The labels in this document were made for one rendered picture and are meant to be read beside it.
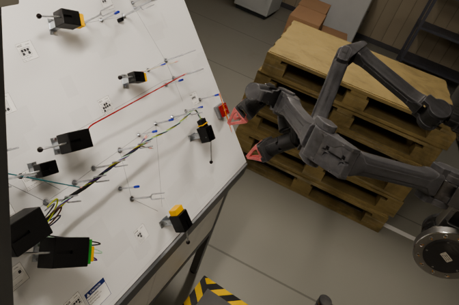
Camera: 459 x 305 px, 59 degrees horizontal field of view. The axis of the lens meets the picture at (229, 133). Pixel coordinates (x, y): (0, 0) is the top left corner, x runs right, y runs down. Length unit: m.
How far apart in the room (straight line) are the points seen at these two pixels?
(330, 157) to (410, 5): 6.53
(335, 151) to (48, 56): 0.81
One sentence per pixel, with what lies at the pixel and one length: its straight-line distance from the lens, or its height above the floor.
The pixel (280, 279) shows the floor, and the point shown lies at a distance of 2.66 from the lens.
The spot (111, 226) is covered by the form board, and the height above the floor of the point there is 1.02.
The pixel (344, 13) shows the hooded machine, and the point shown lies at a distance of 6.52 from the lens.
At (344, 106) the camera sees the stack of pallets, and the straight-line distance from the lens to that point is 2.84.
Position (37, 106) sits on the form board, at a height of 1.32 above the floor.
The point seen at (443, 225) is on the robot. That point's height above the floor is 1.20.
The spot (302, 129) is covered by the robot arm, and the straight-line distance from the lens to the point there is 1.04.
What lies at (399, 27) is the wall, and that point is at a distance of 7.47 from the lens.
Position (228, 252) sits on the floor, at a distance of 2.64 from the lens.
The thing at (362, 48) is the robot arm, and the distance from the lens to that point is 1.64.
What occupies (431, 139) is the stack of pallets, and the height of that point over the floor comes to 0.86.
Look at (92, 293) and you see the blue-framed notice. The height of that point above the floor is 0.93.
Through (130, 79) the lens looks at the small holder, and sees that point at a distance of 1.34.
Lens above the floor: 2.00
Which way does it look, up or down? 34 degrees down
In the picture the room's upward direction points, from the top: 19 degrees clockwise
